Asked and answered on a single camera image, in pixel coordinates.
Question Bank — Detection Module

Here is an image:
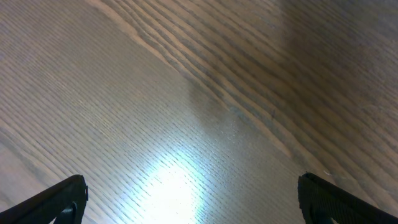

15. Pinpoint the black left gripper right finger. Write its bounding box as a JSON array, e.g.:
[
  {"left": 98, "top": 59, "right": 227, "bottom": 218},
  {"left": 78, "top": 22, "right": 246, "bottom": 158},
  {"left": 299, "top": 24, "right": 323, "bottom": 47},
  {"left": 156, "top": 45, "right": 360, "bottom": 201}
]
[{"left": 297, "top": 172, "right": 397, "bottom": 224}]

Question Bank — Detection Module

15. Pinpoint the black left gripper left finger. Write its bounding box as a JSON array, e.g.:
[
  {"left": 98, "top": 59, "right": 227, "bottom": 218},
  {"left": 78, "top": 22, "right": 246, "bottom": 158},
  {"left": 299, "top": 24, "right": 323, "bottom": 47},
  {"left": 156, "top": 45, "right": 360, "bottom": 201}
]
[{"left": 1, "top": 175, "right": 88, "bottom": 224}]

